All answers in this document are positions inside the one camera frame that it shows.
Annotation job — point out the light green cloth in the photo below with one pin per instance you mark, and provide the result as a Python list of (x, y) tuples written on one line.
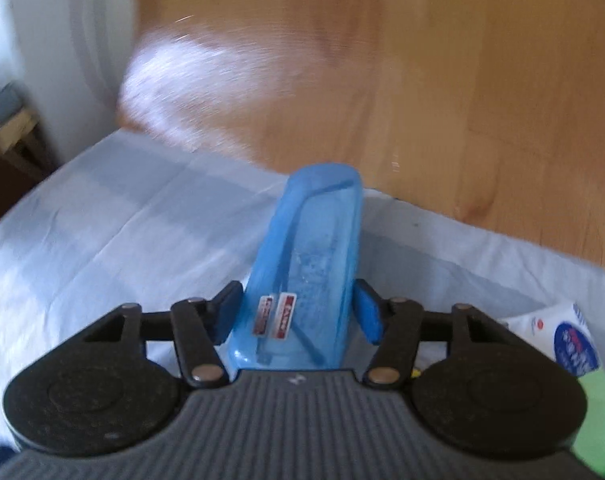
[(602, 420)]

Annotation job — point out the wood-pattern vinyl sheet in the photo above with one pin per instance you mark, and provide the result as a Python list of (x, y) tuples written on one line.
[(382, 75)]

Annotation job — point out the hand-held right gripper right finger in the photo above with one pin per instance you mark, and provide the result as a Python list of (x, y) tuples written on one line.
[(370, 317)]

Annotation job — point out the blue translucent plastic case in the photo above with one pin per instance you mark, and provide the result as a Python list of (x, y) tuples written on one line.
[(310, 260)]

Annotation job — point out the blue white checked blanket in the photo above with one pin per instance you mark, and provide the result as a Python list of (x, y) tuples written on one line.
[(107, 240)]

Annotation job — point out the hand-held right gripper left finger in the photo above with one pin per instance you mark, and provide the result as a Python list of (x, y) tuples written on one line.
[(226, 316)]

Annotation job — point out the white blue tissue packet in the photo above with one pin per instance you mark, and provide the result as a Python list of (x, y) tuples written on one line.
[(564, 337)]

